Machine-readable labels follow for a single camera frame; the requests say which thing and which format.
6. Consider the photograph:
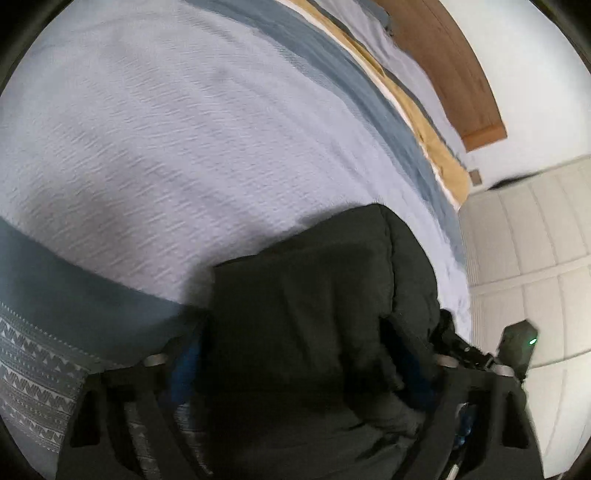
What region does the white wardrobe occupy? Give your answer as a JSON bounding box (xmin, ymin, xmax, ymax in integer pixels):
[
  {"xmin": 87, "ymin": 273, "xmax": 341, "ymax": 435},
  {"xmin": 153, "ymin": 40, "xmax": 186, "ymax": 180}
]
[{"xmin": 457, "ymin": 156, "xmax": 591, "ymax": 480}]

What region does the bed with striped duvet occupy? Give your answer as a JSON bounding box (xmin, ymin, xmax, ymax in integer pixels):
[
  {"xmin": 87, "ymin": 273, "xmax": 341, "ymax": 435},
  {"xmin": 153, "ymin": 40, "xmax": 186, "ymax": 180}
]
[{"xmin": 0, "ymin": 0, "xmax": 474, "ymax": 480}]

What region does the black puffer jacket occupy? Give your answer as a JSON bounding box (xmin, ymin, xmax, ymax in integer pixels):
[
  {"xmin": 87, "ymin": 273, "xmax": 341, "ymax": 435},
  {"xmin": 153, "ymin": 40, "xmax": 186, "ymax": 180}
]
[{"xmin": 191, "ymin": 203, "xmax": 455, "ymax": 480}]

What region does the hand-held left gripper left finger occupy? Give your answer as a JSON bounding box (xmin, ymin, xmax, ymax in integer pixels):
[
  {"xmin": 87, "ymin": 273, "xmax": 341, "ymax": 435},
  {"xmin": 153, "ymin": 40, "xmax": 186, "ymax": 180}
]
[{"xmin": 55, "ymin": 318, "xmax": 207, "ymax": 480}]

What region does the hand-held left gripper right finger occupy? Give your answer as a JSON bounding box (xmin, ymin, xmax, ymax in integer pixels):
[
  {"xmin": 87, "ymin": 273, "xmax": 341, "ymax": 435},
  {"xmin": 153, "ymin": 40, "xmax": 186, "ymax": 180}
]
[{"xmin": 379, "ymin": 318, "xmax": 546, "ymax": 480}]

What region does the wooden headboard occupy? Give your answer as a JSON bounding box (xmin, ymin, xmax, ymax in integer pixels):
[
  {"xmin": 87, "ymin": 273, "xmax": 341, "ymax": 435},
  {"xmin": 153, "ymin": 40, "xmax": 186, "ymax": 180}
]
[{"xmin": 369, "ymin": 0, "xmax": 508, "ymax": 153}]

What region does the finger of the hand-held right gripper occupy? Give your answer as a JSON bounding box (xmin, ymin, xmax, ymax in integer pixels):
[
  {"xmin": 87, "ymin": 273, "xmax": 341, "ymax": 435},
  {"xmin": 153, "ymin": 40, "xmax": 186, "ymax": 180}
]
[{"xmin": 436, "ymin": 309, "xmax": 497, "ymax": 371}]

